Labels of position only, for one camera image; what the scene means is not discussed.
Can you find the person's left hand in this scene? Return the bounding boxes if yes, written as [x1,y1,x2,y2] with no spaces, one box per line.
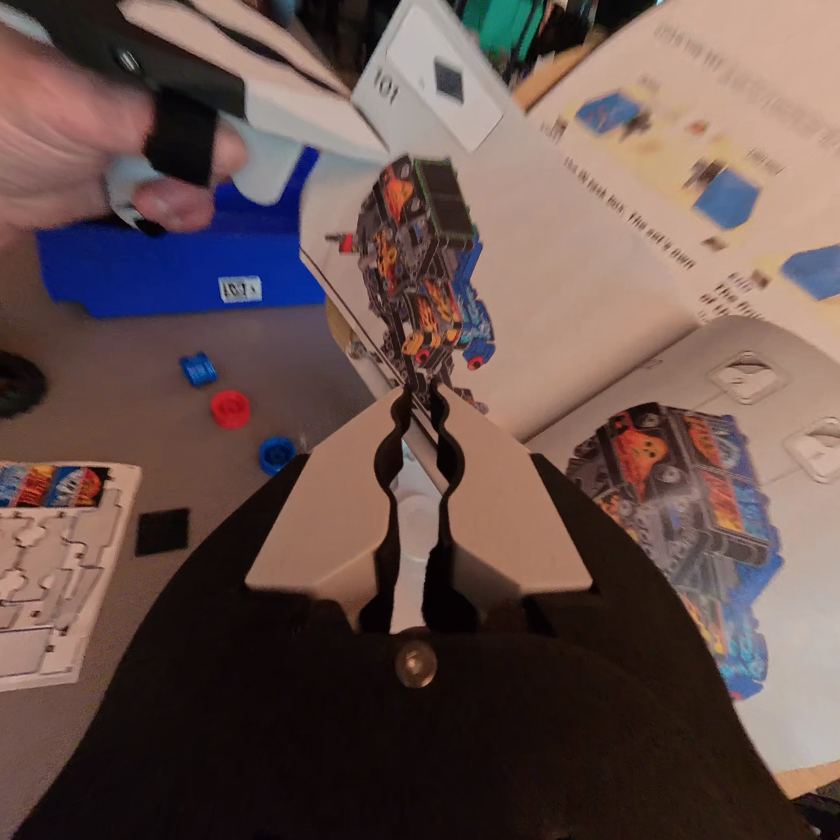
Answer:
[0,27,250,244]

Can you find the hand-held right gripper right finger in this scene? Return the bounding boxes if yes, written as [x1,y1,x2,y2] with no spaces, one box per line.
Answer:
[420,385,594,631]

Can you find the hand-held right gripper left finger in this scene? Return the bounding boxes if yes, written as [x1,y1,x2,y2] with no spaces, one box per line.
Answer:
[247,385,421,631]

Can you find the black square plate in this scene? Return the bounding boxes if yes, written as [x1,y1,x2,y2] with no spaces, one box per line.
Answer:
[136,508,190,555]

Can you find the small red wheel hub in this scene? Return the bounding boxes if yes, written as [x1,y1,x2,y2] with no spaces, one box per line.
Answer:
[210,390,253,430]

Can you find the black rubber tire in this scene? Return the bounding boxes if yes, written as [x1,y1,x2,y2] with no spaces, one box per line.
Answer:
[0,352,49,418]

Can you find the grey desk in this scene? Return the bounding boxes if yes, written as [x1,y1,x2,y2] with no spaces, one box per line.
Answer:
[0,237,434,840]

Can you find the instruction booklet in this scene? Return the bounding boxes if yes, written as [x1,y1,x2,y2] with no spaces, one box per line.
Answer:
[300,0,840,775]

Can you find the blue storage bin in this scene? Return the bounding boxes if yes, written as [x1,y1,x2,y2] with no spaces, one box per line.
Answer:
[37,147,326,320]

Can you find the white sticker sheet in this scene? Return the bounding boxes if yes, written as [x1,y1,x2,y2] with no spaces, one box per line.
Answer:
[0,460,143,693]

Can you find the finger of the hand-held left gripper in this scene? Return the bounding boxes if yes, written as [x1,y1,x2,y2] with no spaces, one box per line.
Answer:
[243,56,392,161]
[125,0,355,95]

